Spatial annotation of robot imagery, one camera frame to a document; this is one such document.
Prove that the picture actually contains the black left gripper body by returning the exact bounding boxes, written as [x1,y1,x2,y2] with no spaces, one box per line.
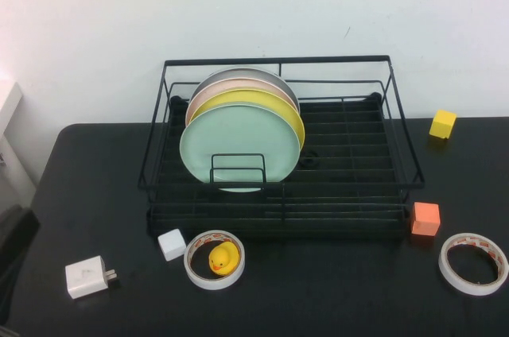
[0,203,41,273]

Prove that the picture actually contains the mint green plate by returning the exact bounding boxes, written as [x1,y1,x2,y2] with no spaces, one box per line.
[179,104,301,194]

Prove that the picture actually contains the pink speckled plate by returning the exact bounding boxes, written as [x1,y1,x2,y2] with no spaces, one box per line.
[184,77,299,123]

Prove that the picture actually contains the grey plate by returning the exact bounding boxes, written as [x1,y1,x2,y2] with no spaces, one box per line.
[189,67,301,110]

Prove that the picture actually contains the yellow plate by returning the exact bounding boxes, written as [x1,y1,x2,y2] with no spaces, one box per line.
[189,87,306,151]

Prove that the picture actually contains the white power adapter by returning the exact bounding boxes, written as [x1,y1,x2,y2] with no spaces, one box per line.
[64,254,119,300]

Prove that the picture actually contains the white cube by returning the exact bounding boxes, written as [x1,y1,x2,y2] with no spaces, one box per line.
[157,228,188,262]

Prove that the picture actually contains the white double-sided tape roll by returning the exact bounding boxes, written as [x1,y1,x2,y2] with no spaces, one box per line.
[438,232,509,297]
[183,229,246,291]

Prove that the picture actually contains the yellow rubber duck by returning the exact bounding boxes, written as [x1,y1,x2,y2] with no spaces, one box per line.
[208,241,240,277]

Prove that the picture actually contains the orange cube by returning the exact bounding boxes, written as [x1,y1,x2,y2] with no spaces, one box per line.
[410,201,442,237]

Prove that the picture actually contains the yellow cube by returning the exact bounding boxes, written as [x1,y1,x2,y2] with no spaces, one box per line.
[429,109,458,140]

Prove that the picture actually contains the black wire dish rack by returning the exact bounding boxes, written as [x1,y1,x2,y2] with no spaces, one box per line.
[137,54,426,239]

